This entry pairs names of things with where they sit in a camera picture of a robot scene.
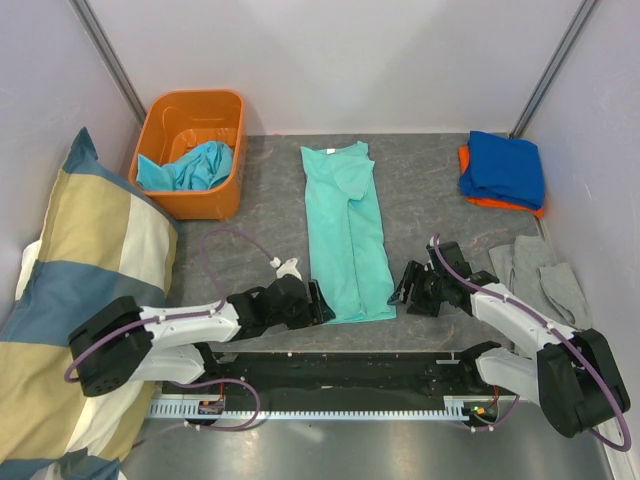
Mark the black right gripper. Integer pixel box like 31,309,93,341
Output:
386,260,448,317

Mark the mint green t shirt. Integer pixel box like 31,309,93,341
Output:
300,141,397,323

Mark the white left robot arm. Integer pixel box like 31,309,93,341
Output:
64,274,336,397

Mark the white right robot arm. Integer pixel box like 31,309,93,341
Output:
388,237,631,451

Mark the grey cloth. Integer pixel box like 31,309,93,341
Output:
489,236,593,330

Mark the folded orange t shirt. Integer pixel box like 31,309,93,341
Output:
458,145,545,219

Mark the folded blue t shirt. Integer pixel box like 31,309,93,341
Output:
459,131,545,211

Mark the light blue t shirt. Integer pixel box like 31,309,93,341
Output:
136,141,234,192

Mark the striped blue beige pillow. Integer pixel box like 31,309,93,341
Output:
1,130,178,479

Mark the orange plastic basket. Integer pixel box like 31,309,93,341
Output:
128,89,247,220

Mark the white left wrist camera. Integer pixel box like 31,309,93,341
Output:
269,257,302,280

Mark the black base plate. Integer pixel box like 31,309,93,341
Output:
160,351,516,412

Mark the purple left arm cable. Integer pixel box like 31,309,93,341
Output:
65,228,263,449

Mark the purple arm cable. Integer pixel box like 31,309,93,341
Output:
430,232,633,453
65,228,263,449

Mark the white slotted cable duct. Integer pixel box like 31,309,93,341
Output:
146,396,485,421

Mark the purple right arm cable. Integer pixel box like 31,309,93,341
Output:
430,232,633,453

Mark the right aluminium corner post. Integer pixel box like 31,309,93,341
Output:
509,0,601,138

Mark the aluminium corner post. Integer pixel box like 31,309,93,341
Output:
509,0,601,138
69,0,147,126

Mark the left aluminium corner post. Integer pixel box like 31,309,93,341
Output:
69,0,147,126

